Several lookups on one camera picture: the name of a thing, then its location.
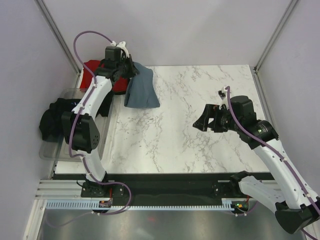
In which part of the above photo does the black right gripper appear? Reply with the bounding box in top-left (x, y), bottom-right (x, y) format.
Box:
top-left (193, 103), bottom-right (242, 133)

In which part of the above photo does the blue-grey t-shirt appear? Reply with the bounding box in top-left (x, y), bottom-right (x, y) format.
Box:
top-left (124, 62), bottom-right (160, 109)

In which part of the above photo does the black t-shirt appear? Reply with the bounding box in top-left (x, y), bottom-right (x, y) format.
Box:
top-left (38, 89), bottom-right (113, 140)

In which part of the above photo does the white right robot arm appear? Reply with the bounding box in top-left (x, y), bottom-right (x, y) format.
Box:
top-left (192, 95), bottom-right (320, 234)

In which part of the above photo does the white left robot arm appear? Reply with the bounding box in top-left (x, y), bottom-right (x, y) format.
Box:
top-left (61, 41), bottom-right (139, 197)

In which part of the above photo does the folded red t-shirt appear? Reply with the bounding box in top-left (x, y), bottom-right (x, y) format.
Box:
top-left (80, 60), bottom-right (129, 95)

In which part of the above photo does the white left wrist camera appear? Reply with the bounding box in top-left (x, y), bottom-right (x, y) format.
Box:
top-left (110, 41), bottom-right (130, 58)

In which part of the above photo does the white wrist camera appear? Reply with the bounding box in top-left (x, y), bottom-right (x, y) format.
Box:
top-left (110, 41), bottom-right (130, 58)
top-left (218, 86), bottom-right (229, 110)

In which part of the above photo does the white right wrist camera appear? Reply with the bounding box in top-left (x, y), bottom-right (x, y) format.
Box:
top-left (218, 86), bottom-right (229, 110)

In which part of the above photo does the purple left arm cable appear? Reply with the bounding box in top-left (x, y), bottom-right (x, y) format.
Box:
top-left (67, 30), bottom-right (117, 185)

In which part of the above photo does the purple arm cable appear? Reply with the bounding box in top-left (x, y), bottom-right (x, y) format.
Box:
top-left (67, 30), bottom-right (117, 185)
top-left (226, 86), bottom-right (320, 240)

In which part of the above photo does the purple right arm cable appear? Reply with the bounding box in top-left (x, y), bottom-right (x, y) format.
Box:
top-left (226, 86), bottom-right (320, 240)

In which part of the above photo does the white slotted cable duct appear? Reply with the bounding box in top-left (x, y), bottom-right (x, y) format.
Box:
top-left (45, 199), bottom-right (235, 211)

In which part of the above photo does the aluminium corner frame post left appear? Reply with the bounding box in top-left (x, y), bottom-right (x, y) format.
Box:
top-left (34, 0), bottom-right (81, 75)

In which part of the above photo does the aluminium corner frame post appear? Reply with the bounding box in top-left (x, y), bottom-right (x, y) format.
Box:
top-left (253, 0), bottom-right (300, 75)
top-left (34, 0), bottom-right (81, 75)

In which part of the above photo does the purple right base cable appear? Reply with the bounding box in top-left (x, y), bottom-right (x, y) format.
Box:
top-left (231, 196), bottom-right (260, 217)

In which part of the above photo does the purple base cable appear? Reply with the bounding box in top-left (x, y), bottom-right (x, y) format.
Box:
top-left (231, 196), bottom-right (260, 217)
top-left (46, 182), bottom-right (134, 228)

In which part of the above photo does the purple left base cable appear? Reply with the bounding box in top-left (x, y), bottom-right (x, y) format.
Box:
top-left (46, 182), bottom-right (134, 228)

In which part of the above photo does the aluminium corner frame post right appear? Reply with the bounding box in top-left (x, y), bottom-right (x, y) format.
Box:
top-left (253, 0), bottom-right (300, 75)

